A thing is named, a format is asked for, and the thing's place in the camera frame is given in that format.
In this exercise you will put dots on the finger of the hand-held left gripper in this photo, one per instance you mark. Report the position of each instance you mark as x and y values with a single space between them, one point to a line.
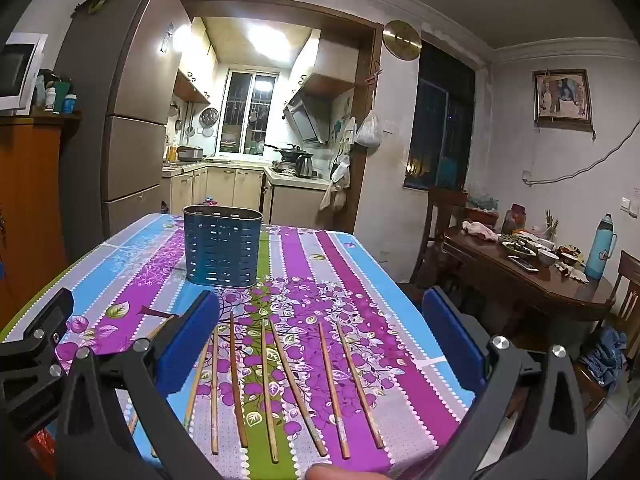
30 355

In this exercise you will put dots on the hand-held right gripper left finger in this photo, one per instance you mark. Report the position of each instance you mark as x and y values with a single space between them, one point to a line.
192 340

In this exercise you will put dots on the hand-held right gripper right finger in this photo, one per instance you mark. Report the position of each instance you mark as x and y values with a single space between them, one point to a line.
452 345

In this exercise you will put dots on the wooden chopstick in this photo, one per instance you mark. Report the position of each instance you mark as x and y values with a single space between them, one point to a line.
361 390
269 395
215 400
162 327
334 395
238 385
300 395
197 384

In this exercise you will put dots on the blue perforated utensil holder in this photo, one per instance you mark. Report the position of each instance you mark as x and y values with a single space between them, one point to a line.
222 247

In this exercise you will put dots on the person's right hand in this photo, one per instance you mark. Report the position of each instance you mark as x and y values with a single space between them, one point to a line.
345 473

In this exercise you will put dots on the dark wooden dining table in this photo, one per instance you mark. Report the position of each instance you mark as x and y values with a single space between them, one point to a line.
505 280

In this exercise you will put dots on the smartphone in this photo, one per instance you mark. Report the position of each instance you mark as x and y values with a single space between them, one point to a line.
522 263

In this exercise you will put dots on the pink cloth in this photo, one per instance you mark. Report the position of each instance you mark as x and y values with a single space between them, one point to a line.
477 230

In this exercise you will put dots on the plate of greens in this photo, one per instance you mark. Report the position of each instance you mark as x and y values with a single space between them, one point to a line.
520 248

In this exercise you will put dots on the white bowl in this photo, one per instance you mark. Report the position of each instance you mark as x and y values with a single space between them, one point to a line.
547 258

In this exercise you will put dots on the wooden chair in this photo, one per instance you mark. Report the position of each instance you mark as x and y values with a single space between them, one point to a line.
630 280
442 210

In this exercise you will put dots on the colourful bag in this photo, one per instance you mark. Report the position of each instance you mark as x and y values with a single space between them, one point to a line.
207 201

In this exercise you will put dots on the glass jar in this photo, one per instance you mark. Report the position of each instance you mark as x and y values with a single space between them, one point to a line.
515 219

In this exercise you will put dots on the orange wooden cabinet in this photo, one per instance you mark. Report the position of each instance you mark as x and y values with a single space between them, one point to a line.
30 210

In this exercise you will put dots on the floral striped tablecloth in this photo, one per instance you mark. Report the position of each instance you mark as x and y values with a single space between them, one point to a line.
320 270

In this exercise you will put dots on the blue cloth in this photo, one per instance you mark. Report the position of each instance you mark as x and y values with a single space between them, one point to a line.
605 355

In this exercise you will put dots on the beige kitchen base cabinets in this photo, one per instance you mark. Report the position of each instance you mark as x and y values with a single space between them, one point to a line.
235 190

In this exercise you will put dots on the blue thermos bottle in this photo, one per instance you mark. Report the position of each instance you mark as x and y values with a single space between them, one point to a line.
600 250

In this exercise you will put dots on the hanging beige cloth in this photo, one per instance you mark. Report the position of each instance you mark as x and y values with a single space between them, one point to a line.
332 199

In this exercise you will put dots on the metal kettle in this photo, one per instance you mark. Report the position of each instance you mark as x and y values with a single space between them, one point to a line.
303 165

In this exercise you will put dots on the black wok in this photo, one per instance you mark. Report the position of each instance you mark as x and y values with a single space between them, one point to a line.
290 152

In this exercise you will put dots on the dark window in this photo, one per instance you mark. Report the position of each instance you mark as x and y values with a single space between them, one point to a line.
435 125

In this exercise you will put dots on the hanging white plastic bag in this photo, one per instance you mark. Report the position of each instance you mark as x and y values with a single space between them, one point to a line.
368 130

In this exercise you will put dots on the kitchen window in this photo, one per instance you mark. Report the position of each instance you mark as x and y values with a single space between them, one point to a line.
247 112

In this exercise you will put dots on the grey refrigerator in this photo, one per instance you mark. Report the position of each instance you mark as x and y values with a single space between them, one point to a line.
135 110

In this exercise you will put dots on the range hood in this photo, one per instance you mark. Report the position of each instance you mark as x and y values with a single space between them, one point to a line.
305 117

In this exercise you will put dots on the white bottle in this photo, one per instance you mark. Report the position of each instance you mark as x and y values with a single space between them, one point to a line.
50 99

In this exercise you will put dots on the green box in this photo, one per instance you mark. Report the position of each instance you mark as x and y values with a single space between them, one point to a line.
61 86

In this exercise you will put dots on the white microwave oven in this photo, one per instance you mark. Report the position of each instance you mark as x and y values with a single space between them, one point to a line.
17 70

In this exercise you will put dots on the kitchen ceiling light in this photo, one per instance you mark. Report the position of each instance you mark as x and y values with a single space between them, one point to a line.
267 40

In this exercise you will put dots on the white wall switch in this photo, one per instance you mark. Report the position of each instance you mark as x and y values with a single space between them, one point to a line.
627 203

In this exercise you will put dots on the framed wall picture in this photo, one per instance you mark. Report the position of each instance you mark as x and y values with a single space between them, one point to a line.
562 97

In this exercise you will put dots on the kitchen wall cabinet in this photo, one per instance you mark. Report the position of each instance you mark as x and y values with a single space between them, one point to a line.
197 65
325 65

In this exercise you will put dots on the gold wall clock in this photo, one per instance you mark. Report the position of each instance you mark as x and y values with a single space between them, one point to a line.
402 40

